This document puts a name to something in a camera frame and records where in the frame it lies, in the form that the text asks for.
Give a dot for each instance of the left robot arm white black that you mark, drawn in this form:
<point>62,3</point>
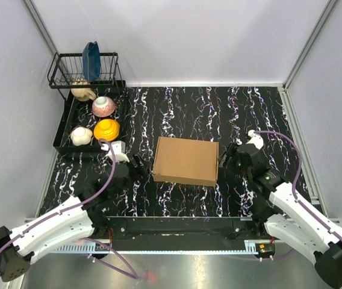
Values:
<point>80,216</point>

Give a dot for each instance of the black tray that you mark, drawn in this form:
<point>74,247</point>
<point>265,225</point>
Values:
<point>77,113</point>

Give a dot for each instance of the blue plate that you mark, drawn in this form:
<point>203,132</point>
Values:
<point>91,59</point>

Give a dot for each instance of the beige mug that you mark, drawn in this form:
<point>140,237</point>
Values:
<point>83,94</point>

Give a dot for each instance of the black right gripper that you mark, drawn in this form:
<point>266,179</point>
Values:
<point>230,151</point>

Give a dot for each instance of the pink patterned bowl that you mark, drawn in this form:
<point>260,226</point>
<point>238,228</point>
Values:
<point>103,106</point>

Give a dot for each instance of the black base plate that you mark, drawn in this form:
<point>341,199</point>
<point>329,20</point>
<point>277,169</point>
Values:
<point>181,233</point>

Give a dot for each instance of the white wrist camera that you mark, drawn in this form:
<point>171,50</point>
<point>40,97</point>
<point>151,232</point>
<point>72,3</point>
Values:
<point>116,147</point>
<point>255,139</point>

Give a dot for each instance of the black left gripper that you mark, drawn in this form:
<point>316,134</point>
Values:
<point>141,171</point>

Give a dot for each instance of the orange ribbed bowl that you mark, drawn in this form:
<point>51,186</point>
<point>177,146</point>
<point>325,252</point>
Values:
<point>107,129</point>

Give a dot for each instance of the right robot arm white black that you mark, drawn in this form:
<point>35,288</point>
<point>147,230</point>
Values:
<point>287,215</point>

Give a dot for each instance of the black wire dish rack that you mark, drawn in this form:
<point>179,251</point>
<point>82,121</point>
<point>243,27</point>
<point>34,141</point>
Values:
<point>71,70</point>

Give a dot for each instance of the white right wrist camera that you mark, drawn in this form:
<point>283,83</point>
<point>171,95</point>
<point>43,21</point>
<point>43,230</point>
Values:
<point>255,139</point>

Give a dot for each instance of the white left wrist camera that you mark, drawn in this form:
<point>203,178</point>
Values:
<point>116,147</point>

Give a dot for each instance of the brown cardboard box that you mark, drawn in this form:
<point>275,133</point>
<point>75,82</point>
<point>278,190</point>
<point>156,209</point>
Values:
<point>186,161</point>

